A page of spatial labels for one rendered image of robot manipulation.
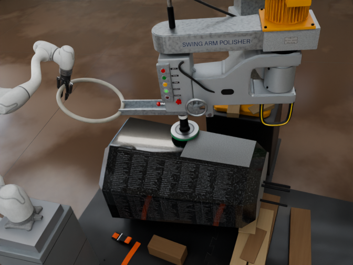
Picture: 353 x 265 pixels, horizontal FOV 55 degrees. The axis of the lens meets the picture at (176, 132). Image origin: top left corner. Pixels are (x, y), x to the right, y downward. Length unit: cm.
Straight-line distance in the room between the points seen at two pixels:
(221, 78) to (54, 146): 261
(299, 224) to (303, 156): 88
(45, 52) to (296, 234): 235
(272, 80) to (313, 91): 242
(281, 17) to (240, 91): 53
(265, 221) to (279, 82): 121
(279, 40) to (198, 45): 46
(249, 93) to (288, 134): 174
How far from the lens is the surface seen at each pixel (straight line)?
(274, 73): 223
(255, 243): 281
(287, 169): 359
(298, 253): 296
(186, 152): 249
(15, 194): 223
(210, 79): 221
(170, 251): 288
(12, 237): 239
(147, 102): 255
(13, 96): 213
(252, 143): 255
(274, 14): 206
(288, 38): 208
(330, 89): 474
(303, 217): 315
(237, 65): 217
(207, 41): 206
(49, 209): 242
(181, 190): 248
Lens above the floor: 262
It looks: 41 degrees down
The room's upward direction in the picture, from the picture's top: 8 degrees counter-clockwise
